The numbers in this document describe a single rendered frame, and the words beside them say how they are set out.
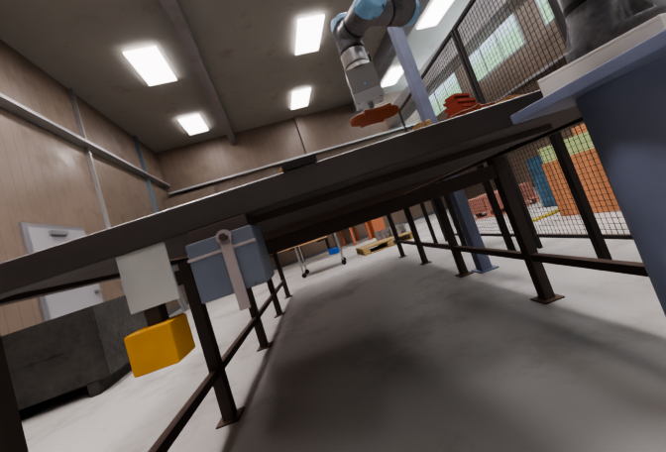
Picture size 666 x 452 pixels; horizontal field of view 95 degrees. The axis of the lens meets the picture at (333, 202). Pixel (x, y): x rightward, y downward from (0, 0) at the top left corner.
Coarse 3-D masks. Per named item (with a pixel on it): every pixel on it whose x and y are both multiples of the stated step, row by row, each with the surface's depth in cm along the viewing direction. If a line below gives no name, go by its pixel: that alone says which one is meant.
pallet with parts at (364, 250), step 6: (396, 228) 692; (402, 228) 684; (378, 234) 702; (390, 234) 707; (402, 234) 658; (408, 234) 689; (378, 240) 706; (384, 240) 668; (390, 240) 646; (366, 246) 670; (372, 246) 639; (378, 246) 713; (384, 246) 678; (390, 246) 644; (360, 252) 673; (366, 252) 636; (372, 252) 639
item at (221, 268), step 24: (240, 216) 63; (192, 240) 62; (216, 240) 60; (240, 240) 61; (192, 264) 60; (216, 264) 60; (240, 264) 60; (264, 264) 62; (216, 288) 60; (240, 288) 59
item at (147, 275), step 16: (128, 256) 62; (144, 256) 62; (160, 256) 62; (128, 272) 62; (144, 272) 62; (160, 272) 62; (128, 288) 62; (144, 288) 62; (160, 288) 62; (176, 288) 62; (128, 304) 61; (144, 304) 61
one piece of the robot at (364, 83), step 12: (360, 60) 87; (372, 60) 87; (348, 72) 88; (360, 72) 88; (372, 72) 87; (348, 84) 93; (360, 84) 88; (372, 84) 87; (360, 96) 87; (372, 96) 87; (360, 108) 92
